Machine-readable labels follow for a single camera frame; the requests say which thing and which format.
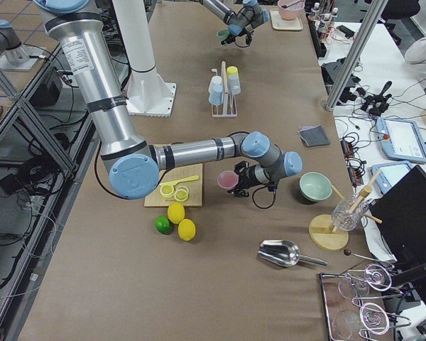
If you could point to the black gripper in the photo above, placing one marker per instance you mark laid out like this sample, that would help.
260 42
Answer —
245 177
231 35

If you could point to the green plastic cup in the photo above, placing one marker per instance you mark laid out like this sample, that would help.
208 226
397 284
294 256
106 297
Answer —
223 34

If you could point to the pink plastic cup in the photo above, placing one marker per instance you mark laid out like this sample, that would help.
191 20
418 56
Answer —
228 179

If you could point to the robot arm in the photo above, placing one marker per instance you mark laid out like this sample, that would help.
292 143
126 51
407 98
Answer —
133 165
241 24

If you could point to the yellow plastic cup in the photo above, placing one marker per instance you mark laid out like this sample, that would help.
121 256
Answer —
232 73

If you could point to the grey plastic cup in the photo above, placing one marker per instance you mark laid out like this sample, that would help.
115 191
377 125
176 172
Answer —
234 84

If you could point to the white plastic cup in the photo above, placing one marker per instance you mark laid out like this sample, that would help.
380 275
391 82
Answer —
215 80

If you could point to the light blue plastic cup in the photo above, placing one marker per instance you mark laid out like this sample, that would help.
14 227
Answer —
216 95

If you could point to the wooden cutting board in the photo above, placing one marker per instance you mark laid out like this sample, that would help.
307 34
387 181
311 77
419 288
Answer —
195 187

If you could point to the cream plastic tray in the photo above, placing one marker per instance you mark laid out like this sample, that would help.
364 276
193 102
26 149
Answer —
280 24

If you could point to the lemon slice upper right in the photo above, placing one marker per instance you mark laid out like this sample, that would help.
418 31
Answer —
181 193

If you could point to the lemon slice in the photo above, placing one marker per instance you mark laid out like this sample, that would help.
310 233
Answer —
181 193
167 191

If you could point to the pink bowl with ice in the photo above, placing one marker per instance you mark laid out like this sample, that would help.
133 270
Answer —
290 10

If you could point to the whole yellow lemon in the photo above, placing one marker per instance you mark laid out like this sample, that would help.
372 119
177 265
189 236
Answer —
187 230
176 212

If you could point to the lemon slice upper left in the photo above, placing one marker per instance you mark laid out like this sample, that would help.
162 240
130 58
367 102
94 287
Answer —
167 191

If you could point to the light green bowl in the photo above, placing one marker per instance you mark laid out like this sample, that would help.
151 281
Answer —
315 186

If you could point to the grey folded cloth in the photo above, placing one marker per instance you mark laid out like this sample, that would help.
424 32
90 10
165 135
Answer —
313 136

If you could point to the metal scoop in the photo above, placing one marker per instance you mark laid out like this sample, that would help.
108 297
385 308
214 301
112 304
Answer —
285 253

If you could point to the green lime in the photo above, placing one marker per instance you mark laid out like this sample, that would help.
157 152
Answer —
163 225

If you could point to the wooden mug tree stand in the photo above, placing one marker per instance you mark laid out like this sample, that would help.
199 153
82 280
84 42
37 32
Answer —
322 231

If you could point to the clear glass on stand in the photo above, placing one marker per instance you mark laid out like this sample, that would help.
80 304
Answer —
343 218

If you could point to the blue teach pendant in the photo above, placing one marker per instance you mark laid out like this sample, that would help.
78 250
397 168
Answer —
390 174
401 140

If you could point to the black monitor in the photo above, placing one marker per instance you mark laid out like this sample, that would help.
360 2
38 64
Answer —
403 213

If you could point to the metal tray with glasses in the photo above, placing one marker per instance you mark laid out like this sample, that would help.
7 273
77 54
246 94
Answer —
353 306

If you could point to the white wire cup rack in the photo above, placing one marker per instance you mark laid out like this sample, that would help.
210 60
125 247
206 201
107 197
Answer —
229 107

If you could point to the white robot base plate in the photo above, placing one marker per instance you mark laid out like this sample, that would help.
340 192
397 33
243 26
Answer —
149 95

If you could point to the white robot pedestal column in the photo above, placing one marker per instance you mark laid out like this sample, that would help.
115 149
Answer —
133 25

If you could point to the aluminium frame post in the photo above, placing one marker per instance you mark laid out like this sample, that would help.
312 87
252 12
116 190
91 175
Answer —
370 20

